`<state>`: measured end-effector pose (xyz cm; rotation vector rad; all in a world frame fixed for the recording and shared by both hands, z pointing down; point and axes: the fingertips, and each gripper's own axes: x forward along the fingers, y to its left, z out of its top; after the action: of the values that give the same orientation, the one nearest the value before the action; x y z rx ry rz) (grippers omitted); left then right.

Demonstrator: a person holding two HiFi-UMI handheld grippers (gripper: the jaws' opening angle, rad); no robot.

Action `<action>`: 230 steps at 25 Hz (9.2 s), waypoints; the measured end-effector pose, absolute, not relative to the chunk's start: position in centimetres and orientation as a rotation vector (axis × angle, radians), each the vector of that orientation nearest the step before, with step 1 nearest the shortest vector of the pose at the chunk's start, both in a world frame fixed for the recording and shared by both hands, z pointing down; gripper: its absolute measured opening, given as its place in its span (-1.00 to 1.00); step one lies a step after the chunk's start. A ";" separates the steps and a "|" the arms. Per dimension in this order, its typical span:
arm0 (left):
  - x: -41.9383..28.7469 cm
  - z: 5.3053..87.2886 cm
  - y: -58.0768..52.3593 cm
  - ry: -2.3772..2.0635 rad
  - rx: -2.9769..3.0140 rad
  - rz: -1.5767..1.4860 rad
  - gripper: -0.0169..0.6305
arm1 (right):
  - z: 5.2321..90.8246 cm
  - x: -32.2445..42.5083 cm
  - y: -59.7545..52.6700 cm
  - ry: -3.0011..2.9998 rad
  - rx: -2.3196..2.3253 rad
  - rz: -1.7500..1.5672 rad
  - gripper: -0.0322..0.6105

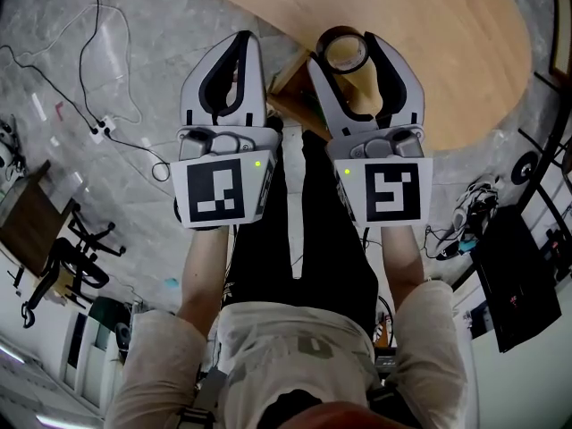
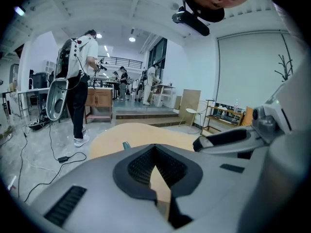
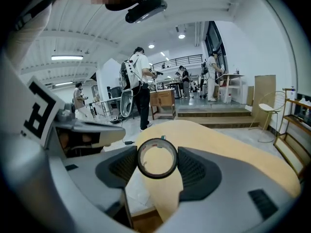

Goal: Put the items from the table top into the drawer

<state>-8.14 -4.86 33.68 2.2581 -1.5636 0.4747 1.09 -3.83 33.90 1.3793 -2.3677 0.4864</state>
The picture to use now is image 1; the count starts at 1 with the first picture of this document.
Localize wooden drawer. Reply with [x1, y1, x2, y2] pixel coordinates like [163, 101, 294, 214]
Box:
[266, 46, 332, 143]

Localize oval wooden table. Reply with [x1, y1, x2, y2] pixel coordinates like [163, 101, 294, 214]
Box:
[176, 0, 533, 152]

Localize black cabinet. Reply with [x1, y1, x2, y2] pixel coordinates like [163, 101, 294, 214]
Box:
[472, 205, 564, 355]

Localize dark harness shoulder strap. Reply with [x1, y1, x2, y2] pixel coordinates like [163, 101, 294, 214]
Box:
[368, 382, 417, 429]
[176, 366, 230, 429]

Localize person's left forearm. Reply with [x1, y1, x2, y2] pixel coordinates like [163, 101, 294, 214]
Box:
[176, 224, 234, 341]

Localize white power strip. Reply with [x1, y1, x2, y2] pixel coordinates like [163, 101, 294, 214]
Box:
[88, 114, 119, 145]

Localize person's right forearm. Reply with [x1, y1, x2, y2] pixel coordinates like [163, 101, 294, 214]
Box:
[378, 224, 426, 313]

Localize black electronic device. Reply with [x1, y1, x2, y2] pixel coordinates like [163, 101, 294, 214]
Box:
[372, 324, 400, 371]

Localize dark wooden side table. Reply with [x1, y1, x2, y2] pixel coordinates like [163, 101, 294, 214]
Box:
[0, 160, 75, 279]

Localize brown tape roll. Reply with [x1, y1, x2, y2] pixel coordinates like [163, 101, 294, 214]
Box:
[315, 25, 372, 76]

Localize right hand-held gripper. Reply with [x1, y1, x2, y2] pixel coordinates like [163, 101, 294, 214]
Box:
[307, 31, 434, 230]

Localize person's black trousers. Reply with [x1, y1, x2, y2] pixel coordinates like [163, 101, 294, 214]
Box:
[220, 118, 382, 331]

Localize heap of cables and devices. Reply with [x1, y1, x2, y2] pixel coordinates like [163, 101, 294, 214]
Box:
[423, 175, 500, 261]

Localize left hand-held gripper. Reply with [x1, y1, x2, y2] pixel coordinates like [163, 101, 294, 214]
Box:
[170, 30, 283, 231]

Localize black round disc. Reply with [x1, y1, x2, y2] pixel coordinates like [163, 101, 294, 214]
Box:
[510, 149, 540, 187]

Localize person's white shirt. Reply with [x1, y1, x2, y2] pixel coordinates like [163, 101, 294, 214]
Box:
[105, 279, 471, 429]

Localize black office chair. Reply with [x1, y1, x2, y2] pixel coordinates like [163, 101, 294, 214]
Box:
[21, 202, 127, 330]

